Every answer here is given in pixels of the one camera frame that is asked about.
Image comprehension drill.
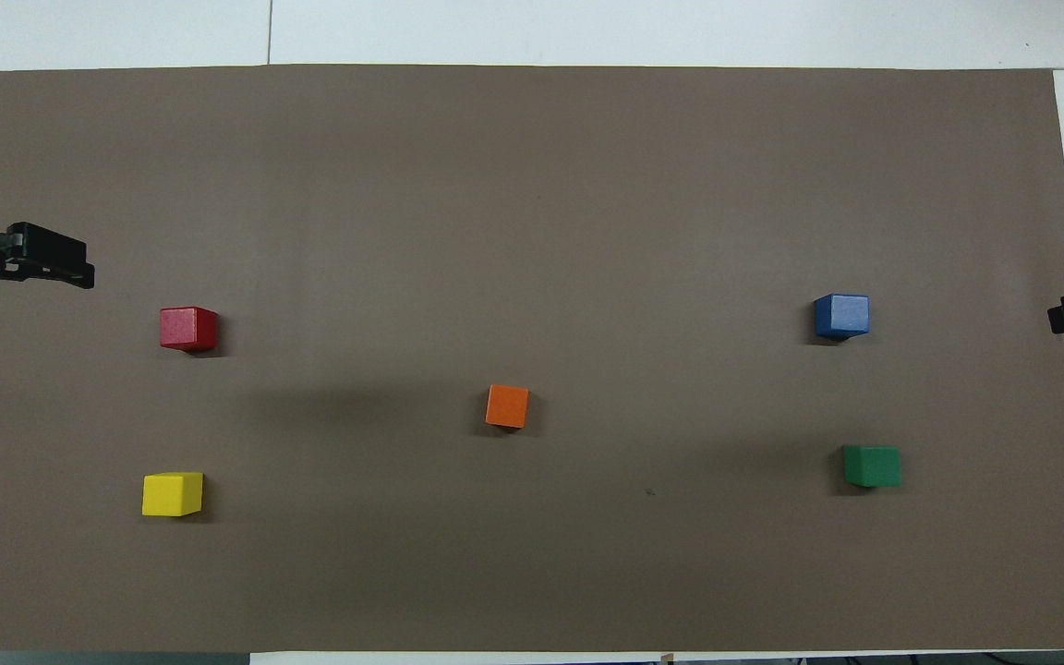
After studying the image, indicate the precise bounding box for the red wooden block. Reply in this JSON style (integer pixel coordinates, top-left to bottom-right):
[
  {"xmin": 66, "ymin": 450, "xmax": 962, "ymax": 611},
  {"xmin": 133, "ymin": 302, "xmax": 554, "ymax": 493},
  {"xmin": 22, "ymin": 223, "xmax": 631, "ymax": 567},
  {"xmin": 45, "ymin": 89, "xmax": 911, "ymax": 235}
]
[{"xmin": 160, "ymin": 307, "xmax": 219, "ymax": 353}]

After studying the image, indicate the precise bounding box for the blue wooden block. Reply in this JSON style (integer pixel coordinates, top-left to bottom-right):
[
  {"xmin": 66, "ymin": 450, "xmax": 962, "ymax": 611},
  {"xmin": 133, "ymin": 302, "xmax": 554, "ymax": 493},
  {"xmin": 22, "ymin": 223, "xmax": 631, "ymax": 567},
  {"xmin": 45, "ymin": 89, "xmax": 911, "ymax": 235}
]
[{"xmin": 814, "ymin": 294, "xmax": 871, "ymax": 341}]

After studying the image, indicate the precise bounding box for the yellow wooden block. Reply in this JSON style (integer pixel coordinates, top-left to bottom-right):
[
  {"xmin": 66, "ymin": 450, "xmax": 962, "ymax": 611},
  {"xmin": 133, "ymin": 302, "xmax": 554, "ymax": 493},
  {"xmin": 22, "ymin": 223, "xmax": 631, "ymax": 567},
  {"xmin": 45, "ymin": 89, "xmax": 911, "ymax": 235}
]
[{"xmin": 141, "ymin": 472, "xmax": 205, "ymax": 518}]

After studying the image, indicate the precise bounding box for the green wooden block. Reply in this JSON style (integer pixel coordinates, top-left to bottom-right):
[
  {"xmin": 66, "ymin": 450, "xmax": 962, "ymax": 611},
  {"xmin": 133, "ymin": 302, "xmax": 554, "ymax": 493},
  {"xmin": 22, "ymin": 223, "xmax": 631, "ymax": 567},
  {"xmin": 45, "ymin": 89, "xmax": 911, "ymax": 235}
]
[{"xmin": 842, "ymin": 445, "xmax": 902, "ymax": 489}]

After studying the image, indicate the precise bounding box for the orange wooden block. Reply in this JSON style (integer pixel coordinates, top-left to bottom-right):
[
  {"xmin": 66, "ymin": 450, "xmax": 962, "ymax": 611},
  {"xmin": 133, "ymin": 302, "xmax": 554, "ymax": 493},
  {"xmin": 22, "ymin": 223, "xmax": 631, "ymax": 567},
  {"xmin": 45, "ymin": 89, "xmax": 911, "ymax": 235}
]
[{"xmin": 485, "ymin": 384, "xmax": 530, "ymax": 429}]

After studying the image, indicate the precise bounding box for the brown paper mat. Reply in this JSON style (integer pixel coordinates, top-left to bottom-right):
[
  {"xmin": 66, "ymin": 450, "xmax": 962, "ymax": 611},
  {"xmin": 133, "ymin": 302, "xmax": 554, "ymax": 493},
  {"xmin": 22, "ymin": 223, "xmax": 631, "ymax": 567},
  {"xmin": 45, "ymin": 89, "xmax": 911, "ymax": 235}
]
[{"xmin": 0, "ymin": 64, "xmax": 1064, "ymax": 654}]

